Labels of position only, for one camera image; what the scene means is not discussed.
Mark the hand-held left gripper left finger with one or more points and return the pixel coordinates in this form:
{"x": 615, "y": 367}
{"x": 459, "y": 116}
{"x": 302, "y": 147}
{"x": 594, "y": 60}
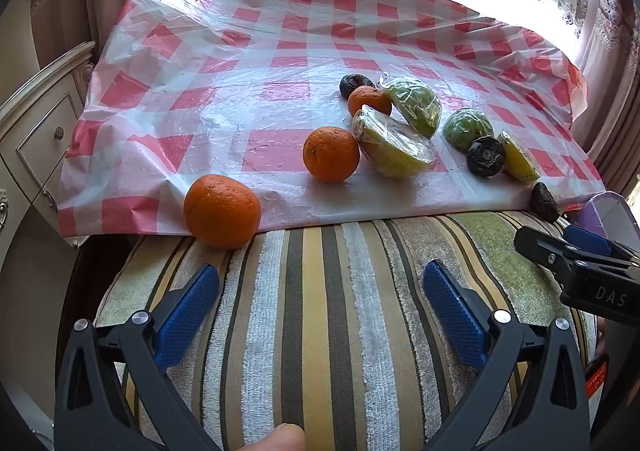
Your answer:
{"x": 187, "y": 316}

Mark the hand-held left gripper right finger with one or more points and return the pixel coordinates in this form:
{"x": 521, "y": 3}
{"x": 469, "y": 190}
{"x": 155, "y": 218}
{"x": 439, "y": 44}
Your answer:
{"x": 452, "y": 311}

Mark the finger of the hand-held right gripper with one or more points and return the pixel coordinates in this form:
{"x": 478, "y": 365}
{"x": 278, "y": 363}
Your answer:
{"x": 545, "y": 248}
{"x": 590, "y": 238}

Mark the purple box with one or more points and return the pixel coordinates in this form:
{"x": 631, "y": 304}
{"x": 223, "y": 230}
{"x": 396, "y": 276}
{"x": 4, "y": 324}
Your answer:
{"x": 607, "y": 213}

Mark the dark purple passion fruit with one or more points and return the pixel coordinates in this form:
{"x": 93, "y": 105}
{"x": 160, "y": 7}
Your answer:
{"x": 355, "y": 83}
{"x": 545, "y": 201}
{"x": 485, "y": 156}

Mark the plastic-wrapped yellow fruit wedge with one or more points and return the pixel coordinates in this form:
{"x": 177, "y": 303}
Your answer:
{"x": 520, "y": 162}

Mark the orange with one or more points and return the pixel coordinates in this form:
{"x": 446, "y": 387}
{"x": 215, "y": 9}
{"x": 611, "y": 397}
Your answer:
{"x": 331, "y": 153}
{"x": 222, "y": 211}
{"x": 367, "y": 98}

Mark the plastic-wrapped round green fruit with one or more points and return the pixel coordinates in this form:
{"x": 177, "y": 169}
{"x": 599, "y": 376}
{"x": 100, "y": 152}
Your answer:
{"x": 467, "y": 128}

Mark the large plastic-wrapped yellow-green wedge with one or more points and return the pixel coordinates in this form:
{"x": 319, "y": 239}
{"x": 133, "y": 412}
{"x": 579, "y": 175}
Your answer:
{"x": 392, "y": 146}

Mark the plastic-wrapped green fruit wedge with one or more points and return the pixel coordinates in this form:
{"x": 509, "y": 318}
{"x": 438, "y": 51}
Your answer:
{"x": 415, "y": 103}

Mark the person's left hand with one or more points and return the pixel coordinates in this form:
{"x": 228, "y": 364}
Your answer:
{"x": 280, "y": 438}

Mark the striped cushion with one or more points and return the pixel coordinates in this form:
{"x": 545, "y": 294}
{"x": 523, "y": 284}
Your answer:
{"x": 325, "y": 306}

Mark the pink patterned curtain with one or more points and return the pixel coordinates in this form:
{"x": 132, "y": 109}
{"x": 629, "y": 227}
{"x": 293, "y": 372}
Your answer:
{"x": 610, "y": 56}

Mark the white carved cabinet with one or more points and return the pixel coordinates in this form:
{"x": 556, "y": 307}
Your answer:
{"x": 40, "y": 131}

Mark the red checked plastic tablecloth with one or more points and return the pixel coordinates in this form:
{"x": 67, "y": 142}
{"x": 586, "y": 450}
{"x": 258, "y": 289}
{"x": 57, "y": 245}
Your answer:
{"x": 250, "y": 81}

